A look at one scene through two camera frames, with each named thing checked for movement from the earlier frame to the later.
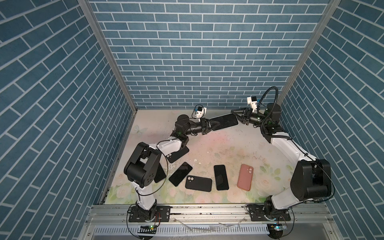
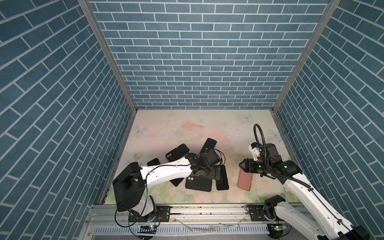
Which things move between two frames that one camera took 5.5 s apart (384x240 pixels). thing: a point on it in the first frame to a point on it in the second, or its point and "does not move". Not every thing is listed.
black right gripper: [244, 119] to [248, 162]
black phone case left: [174, 156] does not move
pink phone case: [245, 177] does not move
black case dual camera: [198, 183] does not move
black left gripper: [204, 124] to [213, 175]
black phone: [221, 177] does not move
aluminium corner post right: [307, 49] does not move
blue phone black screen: [225, 120] to [210, 144]
